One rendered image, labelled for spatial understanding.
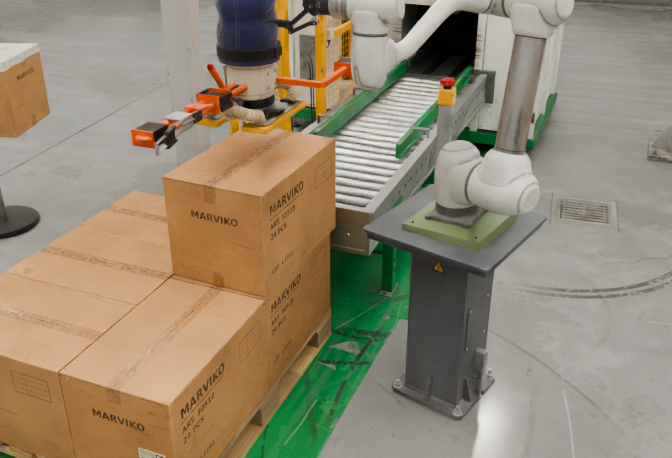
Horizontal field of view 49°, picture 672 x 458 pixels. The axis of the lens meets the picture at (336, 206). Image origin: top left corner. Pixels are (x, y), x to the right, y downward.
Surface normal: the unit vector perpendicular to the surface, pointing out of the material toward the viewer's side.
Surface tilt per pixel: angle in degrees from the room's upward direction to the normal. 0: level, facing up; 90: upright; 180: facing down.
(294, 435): 0
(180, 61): 91
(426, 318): 90
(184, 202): 90
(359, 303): 0
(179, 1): 91
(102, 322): 0
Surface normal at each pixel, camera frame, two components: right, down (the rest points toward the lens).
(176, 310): 0.00, -0.90
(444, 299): -0.60, 0.35
